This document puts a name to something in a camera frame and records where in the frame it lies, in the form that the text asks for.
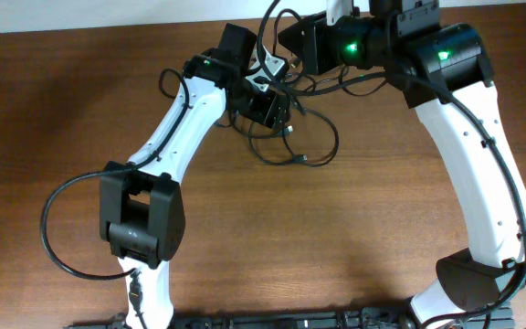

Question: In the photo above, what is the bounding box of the black usb cable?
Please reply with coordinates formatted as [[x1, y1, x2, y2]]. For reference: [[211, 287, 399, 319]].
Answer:
[[216, 58, 383, 168]]

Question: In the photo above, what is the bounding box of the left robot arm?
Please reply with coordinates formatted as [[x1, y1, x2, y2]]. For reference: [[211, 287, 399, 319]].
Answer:
[[100, 24, 289, 328]]

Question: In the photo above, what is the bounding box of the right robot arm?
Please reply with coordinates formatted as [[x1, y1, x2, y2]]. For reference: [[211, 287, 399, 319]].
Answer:
[[279, 1, 526, 328]]

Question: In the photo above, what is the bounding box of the right camera cable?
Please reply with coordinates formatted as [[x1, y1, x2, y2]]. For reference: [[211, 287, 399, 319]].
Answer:
[[256, 0, 526, 329]]

